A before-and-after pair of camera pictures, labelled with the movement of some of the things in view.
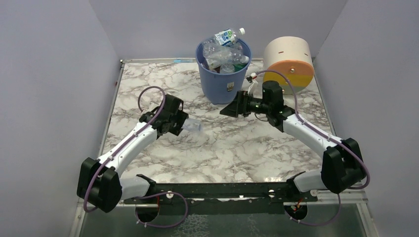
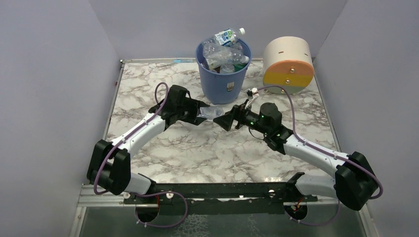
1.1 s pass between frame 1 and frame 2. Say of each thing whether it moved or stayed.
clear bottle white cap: stayed
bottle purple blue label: moved
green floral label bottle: stayed
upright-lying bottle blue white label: stayed
